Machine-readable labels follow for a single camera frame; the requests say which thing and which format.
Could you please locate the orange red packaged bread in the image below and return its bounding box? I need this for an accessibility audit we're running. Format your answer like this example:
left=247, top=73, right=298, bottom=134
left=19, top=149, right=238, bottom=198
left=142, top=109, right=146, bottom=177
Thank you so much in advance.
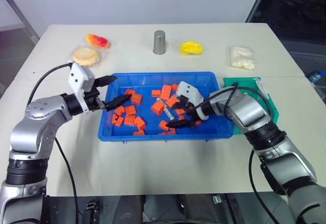
left=83, top=33, right=113, bottom=49

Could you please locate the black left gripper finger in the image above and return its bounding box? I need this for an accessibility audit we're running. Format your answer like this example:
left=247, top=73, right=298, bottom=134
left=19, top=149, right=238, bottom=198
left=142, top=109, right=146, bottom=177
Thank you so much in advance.
left=96, top=75, right=118, bottom=88
left=104, top=94, right=132, bottom=112

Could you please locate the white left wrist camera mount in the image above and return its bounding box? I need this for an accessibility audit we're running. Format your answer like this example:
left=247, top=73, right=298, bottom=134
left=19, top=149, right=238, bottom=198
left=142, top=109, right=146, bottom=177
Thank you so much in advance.
left=67, top=62, right=96, bottom=107

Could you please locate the grey metal cup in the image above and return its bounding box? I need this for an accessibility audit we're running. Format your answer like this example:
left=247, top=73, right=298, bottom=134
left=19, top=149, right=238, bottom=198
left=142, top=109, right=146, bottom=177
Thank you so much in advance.
left=152, top=30, right=168, bottom=55

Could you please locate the grey metal frame post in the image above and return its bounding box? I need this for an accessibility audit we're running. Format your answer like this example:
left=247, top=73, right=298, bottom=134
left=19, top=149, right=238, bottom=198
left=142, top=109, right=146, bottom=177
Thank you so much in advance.
left=0, top=0, right=40, bottom=43

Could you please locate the white packaged snack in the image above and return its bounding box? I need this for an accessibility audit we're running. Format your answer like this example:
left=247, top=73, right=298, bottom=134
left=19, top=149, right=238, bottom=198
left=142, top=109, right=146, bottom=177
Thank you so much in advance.
left=229, top=45, right=256, bottom=70

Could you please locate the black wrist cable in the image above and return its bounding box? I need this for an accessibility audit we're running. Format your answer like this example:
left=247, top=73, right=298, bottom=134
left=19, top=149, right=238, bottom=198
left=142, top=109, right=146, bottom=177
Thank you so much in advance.
left=26, top=63, right=73, bottom=107
left=187, top=82, right=273, bottom=123

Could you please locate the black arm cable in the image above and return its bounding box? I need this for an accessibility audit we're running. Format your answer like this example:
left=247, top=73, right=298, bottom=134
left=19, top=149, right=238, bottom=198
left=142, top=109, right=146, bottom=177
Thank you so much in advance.
left=248, top=148, right=280, bottom=224
left=53, top=136, right=80, bottom=224

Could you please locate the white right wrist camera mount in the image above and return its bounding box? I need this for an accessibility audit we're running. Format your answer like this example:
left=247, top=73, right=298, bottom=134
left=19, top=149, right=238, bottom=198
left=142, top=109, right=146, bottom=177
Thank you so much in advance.
left=176, top=80, right=210, bottom=121

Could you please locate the yellow packaged snack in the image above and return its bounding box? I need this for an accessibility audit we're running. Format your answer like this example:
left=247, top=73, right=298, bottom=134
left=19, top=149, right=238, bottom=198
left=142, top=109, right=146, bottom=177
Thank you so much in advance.
left=179, top=41, right=204, bottom=56

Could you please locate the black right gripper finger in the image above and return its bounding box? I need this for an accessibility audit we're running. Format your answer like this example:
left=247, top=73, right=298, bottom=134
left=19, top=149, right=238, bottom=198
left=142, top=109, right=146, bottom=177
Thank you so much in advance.
left=175, top=95, right=190, bottom=111
left=166, top=119, right=191, bottom=130

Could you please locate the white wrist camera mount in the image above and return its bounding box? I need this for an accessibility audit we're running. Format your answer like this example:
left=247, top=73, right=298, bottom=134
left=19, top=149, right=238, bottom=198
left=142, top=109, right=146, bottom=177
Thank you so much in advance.
left=176, top=80, right=210, bottom=121
left=67, top=62, right=96, bottom=107

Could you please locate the blue plastic bin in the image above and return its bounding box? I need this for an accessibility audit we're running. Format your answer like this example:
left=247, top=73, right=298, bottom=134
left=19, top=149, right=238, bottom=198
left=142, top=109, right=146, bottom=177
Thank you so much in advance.
left=98, top=71, right=234, bottom=143

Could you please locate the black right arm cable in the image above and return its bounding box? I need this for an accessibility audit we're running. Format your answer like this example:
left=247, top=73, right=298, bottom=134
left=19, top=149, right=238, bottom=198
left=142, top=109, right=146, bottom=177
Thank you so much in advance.
left=248, top=148, right=280, bottom=224

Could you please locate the round packaged cookie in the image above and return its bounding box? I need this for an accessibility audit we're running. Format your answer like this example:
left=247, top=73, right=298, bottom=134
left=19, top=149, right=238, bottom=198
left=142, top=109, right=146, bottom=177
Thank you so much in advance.
left=66, top=45, right=104, bottom=67

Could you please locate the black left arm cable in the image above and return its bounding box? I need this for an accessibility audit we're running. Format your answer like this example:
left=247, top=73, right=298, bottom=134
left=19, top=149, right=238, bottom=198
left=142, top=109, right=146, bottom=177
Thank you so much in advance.
left=53, top=136, right=80, bottom=224

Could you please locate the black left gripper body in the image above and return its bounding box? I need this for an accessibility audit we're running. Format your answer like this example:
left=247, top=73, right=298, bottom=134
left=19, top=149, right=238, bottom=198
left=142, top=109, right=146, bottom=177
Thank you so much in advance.
left=84, top=85, right=105, bottom=114

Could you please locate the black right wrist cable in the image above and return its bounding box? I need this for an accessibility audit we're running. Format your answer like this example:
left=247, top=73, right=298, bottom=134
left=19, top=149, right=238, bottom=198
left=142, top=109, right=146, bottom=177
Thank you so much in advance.
left=187, top=82, right=273, bottom=123

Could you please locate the clear plastic water bottle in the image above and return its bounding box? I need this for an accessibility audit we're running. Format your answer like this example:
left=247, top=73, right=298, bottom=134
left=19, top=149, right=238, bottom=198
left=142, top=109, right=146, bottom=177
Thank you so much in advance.
left=306, top=70, right=326, bottom=85

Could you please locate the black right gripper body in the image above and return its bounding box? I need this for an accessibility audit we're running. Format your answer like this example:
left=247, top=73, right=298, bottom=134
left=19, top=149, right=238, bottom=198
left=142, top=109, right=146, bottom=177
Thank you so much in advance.
left=183, top=103, right=202, bottom=128

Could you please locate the green plastic bin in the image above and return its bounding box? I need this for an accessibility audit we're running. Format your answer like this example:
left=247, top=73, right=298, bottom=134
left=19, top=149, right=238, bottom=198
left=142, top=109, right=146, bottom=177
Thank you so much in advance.
left=223, top=77, right=280, bottom=136

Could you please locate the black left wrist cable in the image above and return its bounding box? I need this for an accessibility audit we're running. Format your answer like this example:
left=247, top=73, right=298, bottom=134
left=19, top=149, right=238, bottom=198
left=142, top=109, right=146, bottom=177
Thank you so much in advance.
left=26, top=63, right=73, bottom=107

